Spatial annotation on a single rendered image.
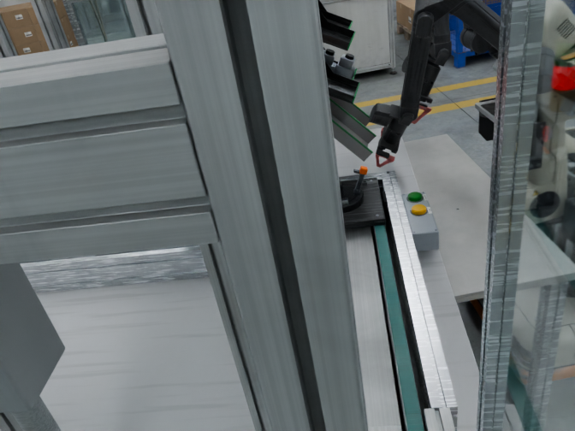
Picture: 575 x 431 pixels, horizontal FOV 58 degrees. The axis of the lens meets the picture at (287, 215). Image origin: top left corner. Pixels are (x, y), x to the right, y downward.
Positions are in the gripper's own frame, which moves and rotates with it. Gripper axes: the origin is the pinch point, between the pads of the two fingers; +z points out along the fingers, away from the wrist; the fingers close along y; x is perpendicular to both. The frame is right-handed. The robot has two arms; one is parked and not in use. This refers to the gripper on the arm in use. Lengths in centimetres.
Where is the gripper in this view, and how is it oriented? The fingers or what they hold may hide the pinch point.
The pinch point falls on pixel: (381, 156)
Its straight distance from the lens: 188.4
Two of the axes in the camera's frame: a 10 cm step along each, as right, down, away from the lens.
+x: 9.4, 3.5, 0.1
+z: -2.1, 5.7, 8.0
